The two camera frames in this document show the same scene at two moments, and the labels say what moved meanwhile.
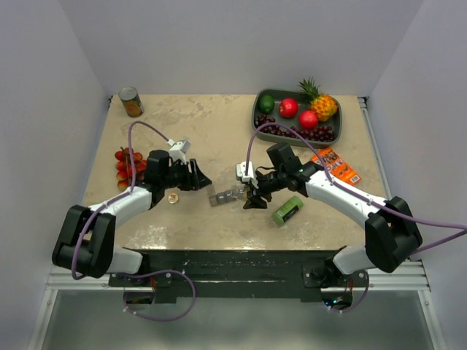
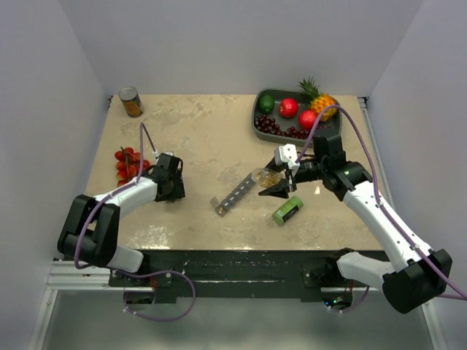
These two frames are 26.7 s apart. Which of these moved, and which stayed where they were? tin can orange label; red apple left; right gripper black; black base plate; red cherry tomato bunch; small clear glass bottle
Moved: right gripper black; small clear glass bottle
Stayed: black base plate; tin can orange label; red apple left; red cherry tomato bunch
